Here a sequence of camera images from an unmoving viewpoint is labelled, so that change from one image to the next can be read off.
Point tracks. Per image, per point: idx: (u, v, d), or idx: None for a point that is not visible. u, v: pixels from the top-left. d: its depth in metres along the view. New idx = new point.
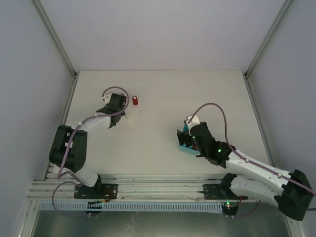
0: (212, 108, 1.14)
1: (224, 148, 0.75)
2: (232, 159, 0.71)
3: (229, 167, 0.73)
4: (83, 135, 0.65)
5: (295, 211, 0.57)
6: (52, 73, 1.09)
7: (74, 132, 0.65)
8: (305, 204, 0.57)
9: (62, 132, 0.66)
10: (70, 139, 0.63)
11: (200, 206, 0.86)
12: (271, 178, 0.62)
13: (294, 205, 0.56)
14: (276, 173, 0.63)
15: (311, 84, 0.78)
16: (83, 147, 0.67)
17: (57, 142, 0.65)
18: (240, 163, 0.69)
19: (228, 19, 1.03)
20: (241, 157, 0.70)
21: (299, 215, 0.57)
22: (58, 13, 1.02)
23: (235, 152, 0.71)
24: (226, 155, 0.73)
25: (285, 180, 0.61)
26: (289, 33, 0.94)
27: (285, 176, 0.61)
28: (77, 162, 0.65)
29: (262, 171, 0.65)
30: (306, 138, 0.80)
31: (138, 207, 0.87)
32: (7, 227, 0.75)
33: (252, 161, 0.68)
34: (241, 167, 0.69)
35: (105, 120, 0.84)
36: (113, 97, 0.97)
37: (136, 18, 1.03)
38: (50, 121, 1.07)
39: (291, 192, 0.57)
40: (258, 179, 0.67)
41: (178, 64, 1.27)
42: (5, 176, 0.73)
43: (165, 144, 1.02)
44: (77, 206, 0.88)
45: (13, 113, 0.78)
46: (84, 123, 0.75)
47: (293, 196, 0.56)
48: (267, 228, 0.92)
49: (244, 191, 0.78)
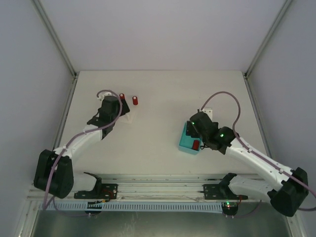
0: (213, 104, 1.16)
1: (227, 133, 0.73)
2: (234, 147, 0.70)
3: (230, 154, 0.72)
4: (67, 162, 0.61)
5: (286, 208, 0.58)
6: (51, 73, 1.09)
7: (58, 159, 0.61)
8: (297, 203, 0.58)
9: (45, 158, 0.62)
10: (53, 168, 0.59)
11: (200, 206, 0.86)
12: (271, 173, 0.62)
13: (289, 201, 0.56)
14: (278, 168, 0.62)
15: (311, 85, 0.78)
16: (69, 173, 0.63)
17: (41, 169, 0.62)
18: (241, 151, 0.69)
19: (228, 19, 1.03)
20: (244, 146, 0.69)
21: (290, 213, 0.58)
22: (58, 13, 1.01)
23: (240, 141, 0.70)
24: (229, 139, 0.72)
25: (286, 176, 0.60)
26: (289, 33, 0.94)
27: (287, 172, 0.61)
28: (63, 188, 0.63)
29: (264, 164, 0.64)
30: (306, 138, 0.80)
31: (138, 207, 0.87)
32: (7, 227, 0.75)
33: (255, 151, 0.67)
34: (242, 156, 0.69)
35: (96, 134, 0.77)
36: (104, 103, 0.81)
37: (136, 18, 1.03)
38: (50, 121, 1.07)
39: (290, 189, 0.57)
40: (257, 171, 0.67)
41: (177, 64, 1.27)
42: (5, 176, 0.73)
43: (165, 144, 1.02)
44: (77, 206, 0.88)
45: (13, 113, 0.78)
46: (69, 145, 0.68)
47: (291, 193, 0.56)
48: (267, 228, 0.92)
49: (243, 189, 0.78)
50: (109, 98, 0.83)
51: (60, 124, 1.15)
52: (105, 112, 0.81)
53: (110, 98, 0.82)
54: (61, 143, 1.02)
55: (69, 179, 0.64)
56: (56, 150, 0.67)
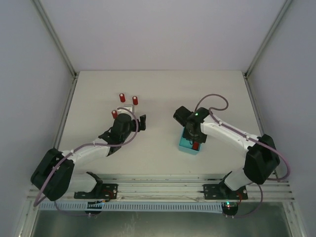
0: (213, 103, 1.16)
1: (201, 113, 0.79)
2: (207, 122, 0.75)
3: (204, 131, 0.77)
4: (68, 167, 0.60)
5: (256, 173, 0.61)
6: (52, 73, 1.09)
7: (61, 161, 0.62)
8: (267, 169, 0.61)
9: (51, 156, 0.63)
10: (55, 168, 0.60)
11: (200, 206, 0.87)
12: (240, 141, 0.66)
13: (256, 165, 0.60)
14: (245, 136, 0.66)
15: (311, 85, 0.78)
16: (67, 178, 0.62)
17: (43, 166, 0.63)
18: (213, 126, 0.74)
19: (228, 18, 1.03)
20: (215, 120, 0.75)
21: (260, 178, 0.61)
22: (58, 13, 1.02)
23: (212, 116, 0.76)
24: (202, 117, 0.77)
25: (253, 142, 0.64)
26: (289, 32, 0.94)
27: (253, 138, 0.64)
28: (57, 192, 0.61)
29: (233, 134, 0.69)
30: (306, 138, 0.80)
31: (138, 207, 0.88)
32: (7, 227, 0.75)
33: (224, 124, 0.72)
34: (213, 130, 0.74)
35: (104, 149, 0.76)
36: (116, 122, 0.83)
37: (136, 18, 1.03)
38: (50, 120, 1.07)
39: (256, 153, 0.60)
40: (229, 141, 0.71)
41: (177, 64, 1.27)
42: (5, 176, 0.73)
43: (165, 143, 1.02)
44: (77, 206, 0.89)
45: (13, 114, 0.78)
46: (76, 151, 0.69)
47: (257, 157, 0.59)
48: (267, 228, 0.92)
49: (232, 180, 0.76)
50: (122, 117, 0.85)
51: (60, 124, 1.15)
52: (117, 131, 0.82)
53: (122, 118, 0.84)
54: (61, 143, 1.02)
55: (65, 185, 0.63)
56: (63, 152, 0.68)
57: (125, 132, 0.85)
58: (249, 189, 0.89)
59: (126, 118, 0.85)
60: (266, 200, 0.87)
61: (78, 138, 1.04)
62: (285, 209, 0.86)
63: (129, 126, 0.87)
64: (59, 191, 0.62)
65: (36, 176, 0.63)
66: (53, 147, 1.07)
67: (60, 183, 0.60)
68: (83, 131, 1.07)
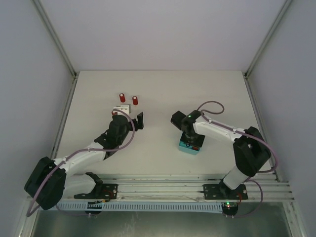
0: (212, 103, 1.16)
1: (194, 114, 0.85)
2: (198, 121, 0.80)
3: (197, 131, 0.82)
4: (61, 176, 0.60)
5: (246, 164, 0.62)
6: (51, 73, 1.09)
7: (55, 169, 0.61)
8: (257, 160, 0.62)
9: (42, 165, 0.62)
10: (48, 176, 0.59)
11: (200, 206, 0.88)
12: (227, 134, 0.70)
13: (244, 155, 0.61)
14: (232, 130, 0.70)
15: (311, 85, 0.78)
16: (60, 187, 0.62)
17: (35, 175, 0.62)
18: (204, 124, 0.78)
19: (228, 18, 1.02)
20: (205, 119, 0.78)
21: (251, 169, 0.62)
22: (58, 13, 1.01)
23: (203, 116, 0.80)
24: (195, 118, 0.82)
25: (239, 135, 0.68)
26: (289, 32, 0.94)
27: (239, 131, 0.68)
28: (50, 200, 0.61)
29: (221, 129, 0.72)
30: (306, 138, 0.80)
31: (138, 207, 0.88)
32: (7, 227, 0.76)
33: (214, 122, 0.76)
34: (204, 128, 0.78)
35: (99, 153, 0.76)
36: (111, 126, 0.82)
37: (136, 18, 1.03)
38: (50, 121, 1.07)
39: (243, 144, 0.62)
40: (219, 137, 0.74)
41: (177, 64, 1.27)
42: (6, 176, 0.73)
43: (165, 143, 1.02)
44: (77, 206, 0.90)
45: (13, 114, 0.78)
46: (69, 159, 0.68)
47: (243, 147, 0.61)
48: (267, 228, 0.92)
49: (231, 178, 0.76)
50: (117, 120, 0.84)
51: (60, 124, 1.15)
52: (113, 135, 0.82)
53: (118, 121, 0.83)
54: (61, 143, 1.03)
55: (60, 191, 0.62)
56: (56, 160, 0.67)
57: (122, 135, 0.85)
58: (249, 189, 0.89)
59: (121, 120, 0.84)
60: (266, 200, 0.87)
61: (78, 138, 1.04)
62: (285, 209, 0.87)
63: (125, 129, 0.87)
64: (54, 197, 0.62)
65: (28, 184, 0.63)
66: (54, 147, 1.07)
67: (55, 190, 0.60)
68: (83, 131, 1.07)
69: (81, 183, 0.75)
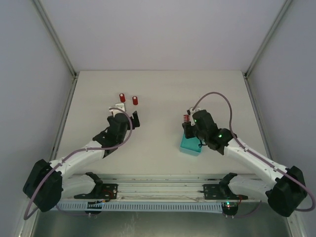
0: (212, 104, 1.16)
1: (226, 134, 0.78)
2: (231, 146, 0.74)
3: (227, 154, 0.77)
4: (58, 178, 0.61)
5: (282, 204, 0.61)
6: (52, 73, 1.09)
7: (51, 171, 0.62)
8: (294, 199, 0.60)
9: (39, 168, 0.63)
10: (44, 178, 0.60)
11: (199, 206, 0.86)
12: (266, 170, 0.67)
13: (283, 197, 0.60)
14: (273, 166, 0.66)
15: (312, 85, 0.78)
16: (57, 190, 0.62)
17: (32, 177, 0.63)
18: (238, 150, 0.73)
19: (227, 18, 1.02)
20: (240, 145, 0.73)
21: (286, 208, 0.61)
22: (58, 14, 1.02)
23: (237, 140, 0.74)
24: (226, 140, 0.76)
25: (280, 174, 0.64)
26: (289, 32, 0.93)
27: (281, 170, 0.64)
28: (47, 202, 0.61)
29: (259, 162, 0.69)
30: (306, 138, 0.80)
31: (138, 207, 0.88)
32: (8, 227, 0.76)
33: (250, 150, 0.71)
34: (238, 154, 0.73)
35: (98, 152, 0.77)
36: (113, 123, 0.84)
37: (136, 17, 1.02)
38: (50, 120, 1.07)
39: (283, 186, 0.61)
40: (255, 169, 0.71)
41: (177, 63, 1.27)
42: (6, 176, 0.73)
43: (165, 144, 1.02)
44: (77, 206, 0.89)
45: (13, 114, 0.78)
46: (65, 161, 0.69)
47: (285, 190, 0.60)
48: (268, 229, 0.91)
49: (241, 188, 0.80)
50: (119, 118, 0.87)
51: (60, 124, 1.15)
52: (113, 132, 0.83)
53: (119, 118, 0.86)
54: (61, 143, 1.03)
55: (57, 193, 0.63)
56: (52, 162, 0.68)
57: (123, 133, 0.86)
58: None
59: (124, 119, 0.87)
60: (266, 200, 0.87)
61: (78, 138, 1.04)
62: None
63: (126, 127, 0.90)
64: (52, 199, 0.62)
65: (26, 187, 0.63)
66: (54, 147, 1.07)
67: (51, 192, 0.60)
68: (83, 132, 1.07)
69: (81, 185, 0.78)
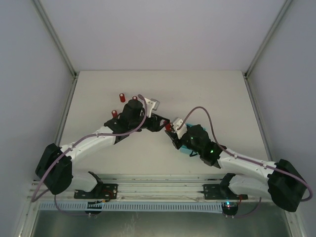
0: (212, 104, 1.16)
1: (217, 149, 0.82)
2: (223, 157, 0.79)
3: (222, 166, 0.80)
4: (67, 163, 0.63)
5: (286, 200, 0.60)
6: (51, 73, 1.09)
7: (61, 156, 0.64)
8: (294, 192, 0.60)
9: (50, 151, 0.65)
10: (55, 161, 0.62)
11: (199, 206, 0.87)
12: (258, 170, 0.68)
13: (282, 193, 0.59)
14: (262, 164, 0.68)
15: (311, 85, 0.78)
16: (66, 174, 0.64)
17: (43, 160, 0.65)
18: (230, 160, 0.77)
19: (227, 19, 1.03)
20: (230, 154, 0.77)
21: (290, 203, 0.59)
22: (58, 15, 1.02)
23: (226, 151, 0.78)
24: (218, 153, 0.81)
25: (271, 170, 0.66)
26: (289, 32, 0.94)
27: (270, 166, 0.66)
28: (57, 185, 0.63)
29: (250, 164, 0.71)
30: (306, 138, 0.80)
31: (138, 207, 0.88)
32: (8, 227, 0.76)
33: (240, 156, 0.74)
34: (231, 163, 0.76)
35: (109, 138, 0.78)
36: (126, 109, 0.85)
37: (136, 18, 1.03)
38: (50, 120, 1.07)
39: (277, 180, 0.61)
40: (248, 173, 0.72)
41: (177, 63, 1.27)
42: (5, 176, 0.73)
43: (165, 144, 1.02)
44: (78, 206, 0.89)
45: (13, 114, 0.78)
46: (75, 146, 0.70)
47: (280, 184, 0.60)
48: (267, 228, 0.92)
49: (242, 188, 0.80)
50: (133, 103, 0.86)
51: (60, 124, 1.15)
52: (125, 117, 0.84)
53: (133, 104, 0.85)
54: (61, 143, 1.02)
55: (67, 177, 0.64)
56: (62, 147, 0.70)
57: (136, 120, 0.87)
58: None
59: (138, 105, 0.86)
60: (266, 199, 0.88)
61: (78, 138, 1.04)
62: None
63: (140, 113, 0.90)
64: (62, 181, 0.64)
65: (39, 170, 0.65)
66: None
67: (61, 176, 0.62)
68: (83, 132, 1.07)
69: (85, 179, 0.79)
